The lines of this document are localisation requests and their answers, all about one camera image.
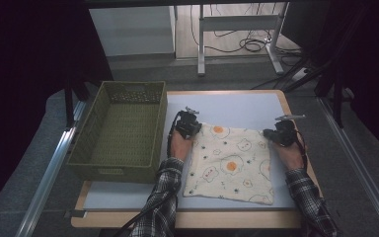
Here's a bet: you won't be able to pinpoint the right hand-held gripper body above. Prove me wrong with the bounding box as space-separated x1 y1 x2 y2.
270 114 307 148

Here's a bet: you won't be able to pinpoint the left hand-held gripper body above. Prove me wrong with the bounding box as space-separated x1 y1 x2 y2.
174 106 203 139

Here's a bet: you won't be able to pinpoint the cream egg print cloth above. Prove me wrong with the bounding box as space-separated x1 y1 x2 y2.
183 122 275 205

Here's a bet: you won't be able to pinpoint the green woven basket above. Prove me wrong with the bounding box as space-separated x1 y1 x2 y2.
66 80 169 184

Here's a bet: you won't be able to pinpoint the person's right hand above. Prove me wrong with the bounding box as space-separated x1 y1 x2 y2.
276 139 306 172

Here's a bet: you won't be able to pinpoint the person's left hand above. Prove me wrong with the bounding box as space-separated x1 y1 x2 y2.
170 128 193 161

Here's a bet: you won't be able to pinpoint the black tripod legs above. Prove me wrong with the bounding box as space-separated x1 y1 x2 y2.
250 57 347 130

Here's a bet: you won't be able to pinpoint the white power strip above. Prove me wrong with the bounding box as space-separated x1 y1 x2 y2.
290 66 311 82

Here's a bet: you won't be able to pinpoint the white cabinet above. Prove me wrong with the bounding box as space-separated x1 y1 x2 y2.
88 5 177 58

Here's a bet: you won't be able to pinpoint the dark curtain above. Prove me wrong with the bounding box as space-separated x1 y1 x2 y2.
282 0 379 164
0 0 114 219

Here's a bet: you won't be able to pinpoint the black stand legs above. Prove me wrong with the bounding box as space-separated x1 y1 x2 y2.
63 78 91 128

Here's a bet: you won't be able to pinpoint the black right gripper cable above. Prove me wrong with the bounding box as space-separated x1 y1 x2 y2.
293 128 310 167

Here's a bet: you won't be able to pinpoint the aluminium rail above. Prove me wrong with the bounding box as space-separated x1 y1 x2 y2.
317 96 379 237
14 100 87 237

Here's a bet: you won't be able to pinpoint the black floor cables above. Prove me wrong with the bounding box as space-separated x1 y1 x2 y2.
189 2 303 56

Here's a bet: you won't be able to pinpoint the white metal desk frame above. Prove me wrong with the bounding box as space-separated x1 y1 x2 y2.
196 2 286 77

